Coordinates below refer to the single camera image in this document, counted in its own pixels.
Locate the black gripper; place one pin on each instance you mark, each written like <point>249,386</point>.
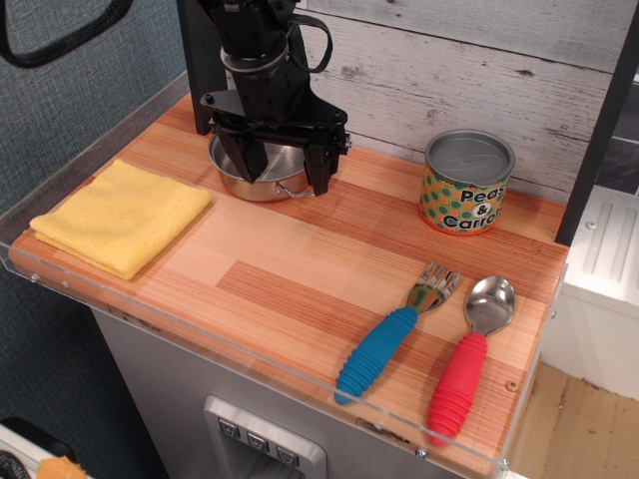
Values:
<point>282,110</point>

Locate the yellow dish towel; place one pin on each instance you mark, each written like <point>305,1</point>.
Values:
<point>123,219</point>

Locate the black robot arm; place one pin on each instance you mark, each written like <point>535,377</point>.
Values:
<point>263,38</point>

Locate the clear acrylic counter guard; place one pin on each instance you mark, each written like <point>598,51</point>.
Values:
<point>286,317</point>

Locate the peas and carrots can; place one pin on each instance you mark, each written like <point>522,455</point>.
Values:
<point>465,178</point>

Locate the silver toy fridge cabinet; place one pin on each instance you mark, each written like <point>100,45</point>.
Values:
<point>170,386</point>

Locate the grey dispenser button panel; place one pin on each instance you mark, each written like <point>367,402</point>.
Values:
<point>257,439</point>

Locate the white toy appliance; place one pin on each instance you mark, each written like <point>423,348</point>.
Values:
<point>592,331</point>

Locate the orange object at corner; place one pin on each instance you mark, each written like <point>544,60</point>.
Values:
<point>60,468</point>

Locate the black vertical post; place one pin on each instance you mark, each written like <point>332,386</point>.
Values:
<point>202,48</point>

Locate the blue handled fork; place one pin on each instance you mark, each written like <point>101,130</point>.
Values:
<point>369,359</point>

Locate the red handled spoon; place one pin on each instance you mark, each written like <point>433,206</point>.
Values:
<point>489,308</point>

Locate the dark right frame post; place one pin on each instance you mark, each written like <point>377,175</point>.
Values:
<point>602,134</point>

